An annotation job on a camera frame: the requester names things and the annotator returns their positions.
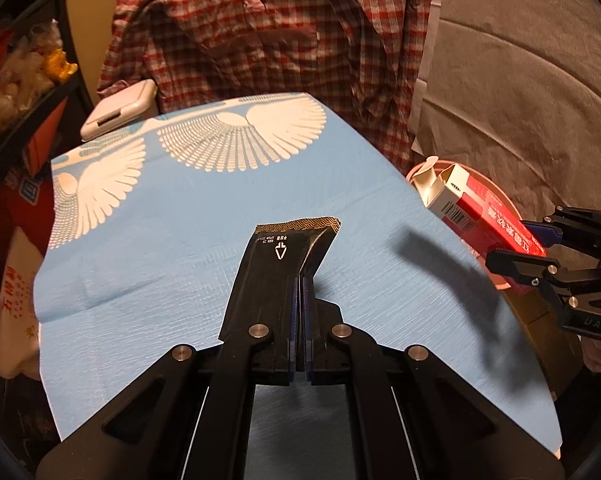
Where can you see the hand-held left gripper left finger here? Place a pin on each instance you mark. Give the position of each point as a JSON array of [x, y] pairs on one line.
[[294, 355]]

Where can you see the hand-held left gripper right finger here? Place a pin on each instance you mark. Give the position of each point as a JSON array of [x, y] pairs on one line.
[[308, 340]]

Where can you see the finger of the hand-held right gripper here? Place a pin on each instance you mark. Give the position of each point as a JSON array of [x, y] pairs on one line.
[[542, 232], [515, 262]]

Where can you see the red and white box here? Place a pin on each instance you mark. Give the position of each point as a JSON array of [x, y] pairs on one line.
[[485, 215]]

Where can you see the black foil packet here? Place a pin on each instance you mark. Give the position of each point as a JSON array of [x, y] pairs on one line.
[[270, 280]]

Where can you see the pink plastic bucket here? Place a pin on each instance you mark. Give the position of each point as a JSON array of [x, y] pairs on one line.
[[411, 172]]

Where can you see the blue printed tablecloth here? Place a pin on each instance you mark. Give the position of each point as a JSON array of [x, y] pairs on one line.
[[180, 270]]

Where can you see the grey cover cloth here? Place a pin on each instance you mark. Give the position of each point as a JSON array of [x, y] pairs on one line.
[[520, 85]]

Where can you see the white sack red print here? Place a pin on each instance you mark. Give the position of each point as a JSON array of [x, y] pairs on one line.
[[15, 320]]

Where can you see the red plaid shirt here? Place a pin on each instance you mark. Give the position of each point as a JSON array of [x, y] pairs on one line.
[[280, 50]]

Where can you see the white pedal bin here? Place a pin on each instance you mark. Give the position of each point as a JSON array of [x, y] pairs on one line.
[[120, 110]]

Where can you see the red cardboard box blue label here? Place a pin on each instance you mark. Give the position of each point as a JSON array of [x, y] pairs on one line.
[[10, 205]]

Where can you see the yellow crinkled bag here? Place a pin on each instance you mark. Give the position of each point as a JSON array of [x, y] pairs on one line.
[[58, 65]]

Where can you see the clear plastic bag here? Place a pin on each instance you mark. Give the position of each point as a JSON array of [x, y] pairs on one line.
[[15, 80]]

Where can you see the black shelf rack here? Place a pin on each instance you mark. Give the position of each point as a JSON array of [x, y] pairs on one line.
[[68, 25]]

